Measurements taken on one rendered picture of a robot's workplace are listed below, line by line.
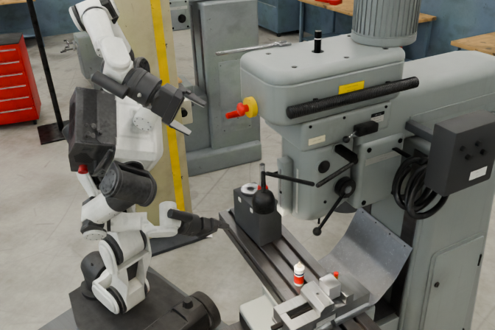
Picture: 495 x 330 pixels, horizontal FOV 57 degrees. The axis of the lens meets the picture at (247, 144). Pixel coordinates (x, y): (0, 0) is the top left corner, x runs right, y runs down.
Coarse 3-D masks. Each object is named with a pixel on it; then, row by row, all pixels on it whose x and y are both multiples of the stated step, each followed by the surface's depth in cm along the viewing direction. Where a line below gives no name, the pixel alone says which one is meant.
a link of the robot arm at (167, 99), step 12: (144, 84) 122; (156, 84) 123; (168, 84) 125; (144, 96) 122; (156, 96) 123; (168, 96) 123; (180, 96) 122; (156, 108) 125; (168, 108) 124; (168, 120) 126
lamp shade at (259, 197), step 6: (258, 192) 138; (264, 192) 138; (270, 192) 139; (258, 198) 137; (264, 198) 137; (270, 198) 137; (252, 204) 140; (258, 204) 137; (264, 204) 137; (270, 204) 137; (258, 210) 138; (264, 210) 137; (270, 210) 138
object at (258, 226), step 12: (240, 192) 207; (252, 192) 205; (240, 204) 207; (276, 204) 198; (240, 216) 211; (252, 216) 200; (264, 216) 196; (276, 216) 200; (252, 228) 203; (264, 228) 199; (276, 228) 203; (264, 240) 202
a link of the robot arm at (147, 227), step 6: (144, 216) 166; (144, 222) 164; (150, 222) 165; (144, 228) 164; (150, 228) 164; (156, 228) 164; (162, 228) 164; (168, 228) 165; (174, 228) 166; (150, 234) 165; (156, 234) 166; (162, 234) 166; (168, 234) 167; (174, 234) 168
